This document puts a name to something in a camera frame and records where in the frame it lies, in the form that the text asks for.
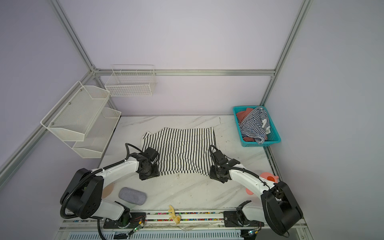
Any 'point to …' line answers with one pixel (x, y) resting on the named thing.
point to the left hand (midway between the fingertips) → (153, 176)
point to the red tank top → (242, 115)
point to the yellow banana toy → (176, 218)
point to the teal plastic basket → (274, 136)
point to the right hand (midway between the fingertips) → (211, 175)
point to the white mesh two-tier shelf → (81, 119)
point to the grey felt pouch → (132, 196)
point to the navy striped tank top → (251, 125)
